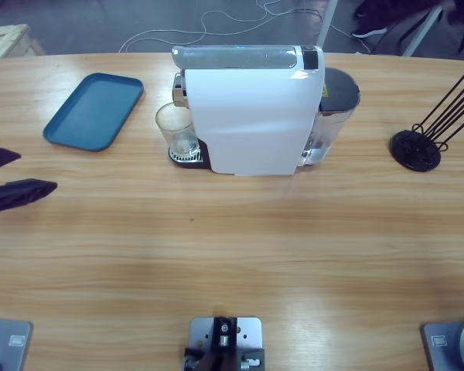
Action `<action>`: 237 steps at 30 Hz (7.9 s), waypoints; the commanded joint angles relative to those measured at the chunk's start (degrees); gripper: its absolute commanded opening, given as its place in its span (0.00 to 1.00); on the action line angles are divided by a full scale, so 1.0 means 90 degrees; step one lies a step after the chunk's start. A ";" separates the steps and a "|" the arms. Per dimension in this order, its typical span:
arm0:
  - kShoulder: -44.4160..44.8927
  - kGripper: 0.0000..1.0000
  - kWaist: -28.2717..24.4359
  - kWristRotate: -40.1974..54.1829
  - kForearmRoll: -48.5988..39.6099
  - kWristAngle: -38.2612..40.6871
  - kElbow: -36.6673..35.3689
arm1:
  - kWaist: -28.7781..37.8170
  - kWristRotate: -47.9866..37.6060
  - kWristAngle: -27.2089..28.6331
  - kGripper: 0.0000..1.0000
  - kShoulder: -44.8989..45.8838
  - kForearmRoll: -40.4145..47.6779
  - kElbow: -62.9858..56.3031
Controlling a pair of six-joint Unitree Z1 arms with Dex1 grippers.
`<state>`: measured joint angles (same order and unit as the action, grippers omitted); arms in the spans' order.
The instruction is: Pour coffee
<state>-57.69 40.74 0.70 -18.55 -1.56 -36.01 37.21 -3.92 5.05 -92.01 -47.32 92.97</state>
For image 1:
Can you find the wooden crate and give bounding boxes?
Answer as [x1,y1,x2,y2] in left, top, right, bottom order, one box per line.
[0,23,47,61]

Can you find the metal bracket with dark post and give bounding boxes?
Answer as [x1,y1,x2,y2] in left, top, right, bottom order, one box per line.
[183,315,266,371]

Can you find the blue rectangular tray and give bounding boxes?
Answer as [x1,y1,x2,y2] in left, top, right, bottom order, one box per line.
[42,73,145,152]

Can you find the white floor cable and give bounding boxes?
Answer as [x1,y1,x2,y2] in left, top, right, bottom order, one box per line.
[118,0,372,55]

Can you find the black sneaker white sole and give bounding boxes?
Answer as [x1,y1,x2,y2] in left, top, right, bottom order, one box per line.
[353,0,377,19]
[351,26,388,39]

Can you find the white table leg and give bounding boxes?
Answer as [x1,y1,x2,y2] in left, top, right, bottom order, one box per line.
[315,0,339,49]

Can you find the clear water tank black lid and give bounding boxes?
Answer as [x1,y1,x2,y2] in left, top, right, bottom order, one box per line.
[301,67,361,167]

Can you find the white capsule coffee machine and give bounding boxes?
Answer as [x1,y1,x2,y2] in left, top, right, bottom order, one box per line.
[168,44,326,177]

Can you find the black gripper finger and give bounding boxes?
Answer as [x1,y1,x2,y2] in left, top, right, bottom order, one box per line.
[0,145,22,171]
[0,178,58,216]

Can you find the chrome coffee machine lever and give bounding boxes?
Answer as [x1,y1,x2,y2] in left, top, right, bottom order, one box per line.
[172,45,297,70]

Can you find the clear drinking glass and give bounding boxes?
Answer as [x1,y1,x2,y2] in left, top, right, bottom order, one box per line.
[155,102,199,157]

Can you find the black capsule holder with rods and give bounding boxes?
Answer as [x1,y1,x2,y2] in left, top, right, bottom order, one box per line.
[389,63,464,172]

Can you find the white slanted frame leg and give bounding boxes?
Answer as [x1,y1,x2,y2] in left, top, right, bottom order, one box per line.
[401,0,449,57]

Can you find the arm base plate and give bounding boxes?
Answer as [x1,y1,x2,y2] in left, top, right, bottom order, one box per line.
[0,316,34,371]
[421,318,464,371]

